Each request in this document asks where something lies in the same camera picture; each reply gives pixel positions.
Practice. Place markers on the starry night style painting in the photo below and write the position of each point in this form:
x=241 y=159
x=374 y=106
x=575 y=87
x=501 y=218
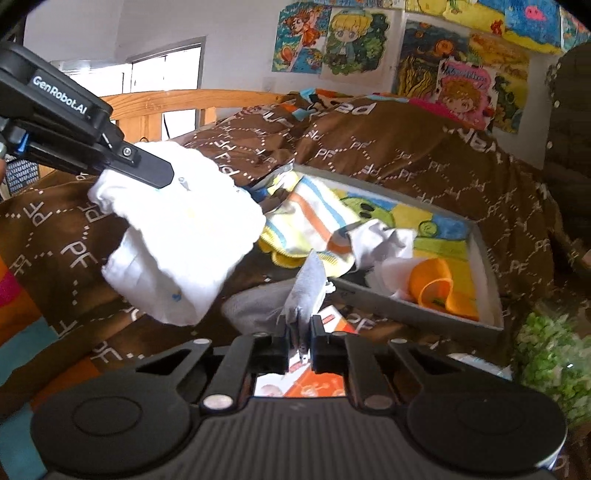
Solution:
x=425 y=45

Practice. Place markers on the dark olive quilted jacket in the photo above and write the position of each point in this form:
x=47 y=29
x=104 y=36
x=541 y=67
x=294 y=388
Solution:
x=567 y=159

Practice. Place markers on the white towel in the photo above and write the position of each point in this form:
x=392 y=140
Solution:
x=182 y=241

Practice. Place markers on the jar of green white candies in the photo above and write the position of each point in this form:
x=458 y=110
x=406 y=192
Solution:
x=550 y=357

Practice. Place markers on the brown PF patterned blanket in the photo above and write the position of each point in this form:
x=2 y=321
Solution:
x=55 y=241

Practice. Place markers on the orange haired girl drawing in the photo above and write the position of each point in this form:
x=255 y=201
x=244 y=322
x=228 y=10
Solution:
x=300 y=38

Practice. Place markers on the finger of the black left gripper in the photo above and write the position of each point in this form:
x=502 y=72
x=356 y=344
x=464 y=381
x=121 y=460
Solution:
x=139 y=165

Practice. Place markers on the orange pink teal striped cloth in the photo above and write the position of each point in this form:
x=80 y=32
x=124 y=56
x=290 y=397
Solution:
x=24 y=334

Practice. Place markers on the window with grey frame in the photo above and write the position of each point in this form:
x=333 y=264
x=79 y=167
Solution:
x=171 y=68

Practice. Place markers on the black plastic crate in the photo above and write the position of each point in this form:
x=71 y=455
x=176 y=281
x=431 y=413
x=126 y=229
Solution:
x=19 y=174

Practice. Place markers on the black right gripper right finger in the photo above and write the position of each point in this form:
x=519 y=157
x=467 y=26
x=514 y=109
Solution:
x=352 y=357

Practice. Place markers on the orange felt piece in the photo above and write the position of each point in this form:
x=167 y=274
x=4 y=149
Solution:
x=444 y=285

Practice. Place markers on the white striped colourful cloth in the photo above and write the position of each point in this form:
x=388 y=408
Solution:
x=348 y=229

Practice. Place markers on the grey sock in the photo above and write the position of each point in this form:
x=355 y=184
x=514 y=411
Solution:
x=287 y=304

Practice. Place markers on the blue sea creature painting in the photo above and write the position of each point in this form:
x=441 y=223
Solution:
x=543 y=26

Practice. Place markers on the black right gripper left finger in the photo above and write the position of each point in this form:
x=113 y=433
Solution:
x=235 y=368

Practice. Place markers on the pink anime girl drawing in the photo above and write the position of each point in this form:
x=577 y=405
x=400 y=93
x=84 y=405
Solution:
x=467 y=92

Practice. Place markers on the grey tray with painted bottom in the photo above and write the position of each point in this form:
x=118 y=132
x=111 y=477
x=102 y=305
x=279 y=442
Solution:
x=440 y=233

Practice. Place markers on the blond boy drawing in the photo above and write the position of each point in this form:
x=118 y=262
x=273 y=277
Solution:
x=358 y=46

